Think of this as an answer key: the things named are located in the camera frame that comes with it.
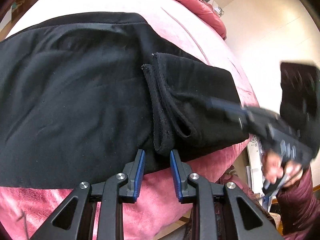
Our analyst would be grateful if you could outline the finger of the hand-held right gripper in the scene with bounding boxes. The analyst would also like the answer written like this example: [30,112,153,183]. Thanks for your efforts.
[206,97,248,128]

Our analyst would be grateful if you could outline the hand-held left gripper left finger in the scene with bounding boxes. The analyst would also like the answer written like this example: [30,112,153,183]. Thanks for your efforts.
[30,149,146,240]

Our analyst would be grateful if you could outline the black embroidered pants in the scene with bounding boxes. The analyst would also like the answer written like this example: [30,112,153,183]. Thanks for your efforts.
[0,12,250,188]

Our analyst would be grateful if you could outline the white floral nightstand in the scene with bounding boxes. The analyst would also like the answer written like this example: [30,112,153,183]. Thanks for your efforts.
[214,4,225,18]

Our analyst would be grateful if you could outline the woven basket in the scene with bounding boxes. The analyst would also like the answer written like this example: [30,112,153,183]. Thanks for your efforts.
[268,213,282,228]

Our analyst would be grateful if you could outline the red duvet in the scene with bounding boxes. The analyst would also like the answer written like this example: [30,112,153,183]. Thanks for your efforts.
[132,0,227,41]

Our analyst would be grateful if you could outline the person's right hand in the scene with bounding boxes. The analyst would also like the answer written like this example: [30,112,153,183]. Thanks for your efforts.
[261,152,304,187]

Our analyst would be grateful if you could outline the person's right forearm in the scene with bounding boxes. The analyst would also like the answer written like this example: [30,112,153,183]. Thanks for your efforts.
[277,166,320,236]

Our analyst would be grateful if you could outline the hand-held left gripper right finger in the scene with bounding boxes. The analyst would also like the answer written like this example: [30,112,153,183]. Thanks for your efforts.
[170,150,284,240]

